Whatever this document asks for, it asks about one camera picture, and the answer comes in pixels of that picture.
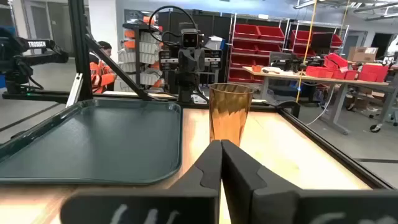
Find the rack of white orange bins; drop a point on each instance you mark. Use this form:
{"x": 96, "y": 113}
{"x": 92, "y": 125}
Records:
{"x": 146, "y": 49}

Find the red storage bin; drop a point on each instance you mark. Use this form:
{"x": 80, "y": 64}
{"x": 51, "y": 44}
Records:
{"x": 318, "y": 72}
{"x": 335, "y": 60}
{"x": 346, "y": 75}
{"x": 374, "y": 72}

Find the long wooden worktable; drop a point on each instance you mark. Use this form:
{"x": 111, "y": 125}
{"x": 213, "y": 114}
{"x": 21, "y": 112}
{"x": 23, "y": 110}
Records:
{"x": 311, "y": 79}

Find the brown cardboard box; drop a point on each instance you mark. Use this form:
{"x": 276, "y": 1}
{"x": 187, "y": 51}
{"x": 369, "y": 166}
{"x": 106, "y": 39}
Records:
{"x": 362, "y": 53}

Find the silver aluminium bracket strip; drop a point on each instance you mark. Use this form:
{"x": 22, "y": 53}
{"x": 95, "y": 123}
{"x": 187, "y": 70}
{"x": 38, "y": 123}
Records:
{"x": 74, "y": 90}

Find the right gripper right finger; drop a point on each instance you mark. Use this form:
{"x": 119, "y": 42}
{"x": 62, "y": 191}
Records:
{"x": 264, "y": 202}

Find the person in orange jacket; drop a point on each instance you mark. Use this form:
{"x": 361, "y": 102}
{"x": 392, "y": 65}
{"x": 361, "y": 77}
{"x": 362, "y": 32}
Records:
{"x": 101, "y": 73}

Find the white and blue box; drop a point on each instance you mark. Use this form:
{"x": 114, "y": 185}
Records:
{"x": 215, "y": 43}

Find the caster wheel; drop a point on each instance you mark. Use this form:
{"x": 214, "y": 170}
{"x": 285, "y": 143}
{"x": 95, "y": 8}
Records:
{"x": 375, "y": 128}

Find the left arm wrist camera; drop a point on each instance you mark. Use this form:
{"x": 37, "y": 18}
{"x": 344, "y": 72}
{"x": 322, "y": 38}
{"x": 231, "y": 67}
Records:
{"x": 190, "y": 39}

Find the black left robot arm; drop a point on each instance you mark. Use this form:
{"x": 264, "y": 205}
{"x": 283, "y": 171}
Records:
{"x": 186, "y": 87}

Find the small orange box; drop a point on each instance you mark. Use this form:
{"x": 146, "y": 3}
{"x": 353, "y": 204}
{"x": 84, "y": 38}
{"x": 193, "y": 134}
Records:
{"x": 257, "y": 68}

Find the black corner clamp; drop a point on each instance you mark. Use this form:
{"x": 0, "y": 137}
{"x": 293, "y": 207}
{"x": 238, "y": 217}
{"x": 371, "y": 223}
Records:
{"x": 290, "y": 107}

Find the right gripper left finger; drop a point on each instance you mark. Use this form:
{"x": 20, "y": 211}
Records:
{"x": 192, "y": 202}

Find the black table edge rail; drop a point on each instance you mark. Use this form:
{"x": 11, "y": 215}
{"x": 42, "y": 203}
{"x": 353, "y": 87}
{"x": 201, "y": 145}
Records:
{"x": 46, "y": 95}
{"x": 335, "y": 152}

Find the black diagonal frame brace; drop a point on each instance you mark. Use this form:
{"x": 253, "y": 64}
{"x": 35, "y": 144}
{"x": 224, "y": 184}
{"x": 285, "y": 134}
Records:
{"x": 121, "y": 71}

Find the dark green plastic tray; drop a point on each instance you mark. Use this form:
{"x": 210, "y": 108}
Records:
{"x": 93, "y": 140}

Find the amber ribbed plastic cup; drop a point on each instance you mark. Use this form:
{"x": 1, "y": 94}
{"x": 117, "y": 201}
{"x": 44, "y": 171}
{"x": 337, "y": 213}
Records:
{"x": 230, "y": 115}

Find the black robot arm on worktable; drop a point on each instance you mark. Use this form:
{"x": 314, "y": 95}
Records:
{"x": 292, "y": 63}

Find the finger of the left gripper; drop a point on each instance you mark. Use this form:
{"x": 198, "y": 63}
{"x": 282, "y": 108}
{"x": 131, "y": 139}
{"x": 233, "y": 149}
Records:
{"x": 213, "y": 59}
{"x": 168, "y": 59}

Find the black frame post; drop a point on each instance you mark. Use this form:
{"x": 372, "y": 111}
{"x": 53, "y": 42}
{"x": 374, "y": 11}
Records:
{"x": 79, "y": 46}

